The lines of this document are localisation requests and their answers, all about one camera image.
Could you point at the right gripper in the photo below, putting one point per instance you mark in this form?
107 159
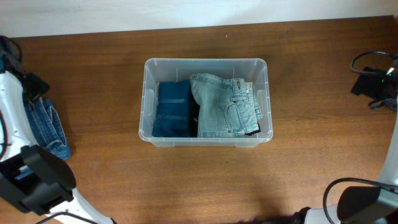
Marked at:
365 84

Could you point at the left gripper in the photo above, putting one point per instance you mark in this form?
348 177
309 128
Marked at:
39 85

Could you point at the dark blue jeans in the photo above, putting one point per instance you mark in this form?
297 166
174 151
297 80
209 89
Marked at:
47 128

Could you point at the black garment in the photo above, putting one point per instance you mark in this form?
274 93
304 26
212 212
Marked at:
255 131

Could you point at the teal blue garment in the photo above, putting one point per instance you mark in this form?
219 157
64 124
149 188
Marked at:
173 119

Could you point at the clear plastic storage bin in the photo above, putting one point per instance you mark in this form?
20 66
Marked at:
158 70

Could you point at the light blue jeans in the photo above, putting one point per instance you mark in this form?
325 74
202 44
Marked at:
229 108

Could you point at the dark navy garment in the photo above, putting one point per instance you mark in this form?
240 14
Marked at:
194 114

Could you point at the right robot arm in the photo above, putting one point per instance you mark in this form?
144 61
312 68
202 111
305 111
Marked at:
371 201

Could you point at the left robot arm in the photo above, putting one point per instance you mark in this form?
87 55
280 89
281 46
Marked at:
34 174

